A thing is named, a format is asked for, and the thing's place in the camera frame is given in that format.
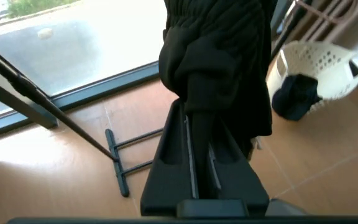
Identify heap of clothes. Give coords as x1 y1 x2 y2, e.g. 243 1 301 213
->
271 73 323 121

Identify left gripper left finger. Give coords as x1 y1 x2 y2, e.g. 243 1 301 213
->
140 98 198 217

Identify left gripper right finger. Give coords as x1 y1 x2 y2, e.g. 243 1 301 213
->
209 120 270 217

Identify black clothes rack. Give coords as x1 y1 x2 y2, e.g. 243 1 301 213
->
0 39 164 198

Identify black shorts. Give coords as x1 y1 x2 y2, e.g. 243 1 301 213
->
158 0 278 200

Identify white laundry basket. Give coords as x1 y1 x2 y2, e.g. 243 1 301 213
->
265 40 358 114

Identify brown curtain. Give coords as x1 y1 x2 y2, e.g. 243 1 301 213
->
272 0 358 44

